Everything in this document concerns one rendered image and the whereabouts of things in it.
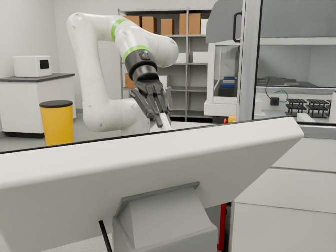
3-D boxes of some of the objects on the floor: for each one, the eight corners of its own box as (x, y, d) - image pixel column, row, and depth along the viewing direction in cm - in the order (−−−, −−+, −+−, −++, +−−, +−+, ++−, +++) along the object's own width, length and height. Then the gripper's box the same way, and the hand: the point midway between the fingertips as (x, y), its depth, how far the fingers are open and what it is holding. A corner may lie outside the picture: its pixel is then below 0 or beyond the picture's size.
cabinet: (221, 375, 122) (232, 203, 101) (228, 231, 219) (234, 128, 198) (500, 442, 101) (584, 243, 81) (371, 249, 198) (394, 137, 178)
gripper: (125, 64, 83) (149, 131, 71) (166, 63, 89) (196, 125, 76) (121, 83, 89) (143, 148, 77) (160, 81, 94) (186, 141, 82)
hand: (165, 126), depth 78 cm, fingers closed
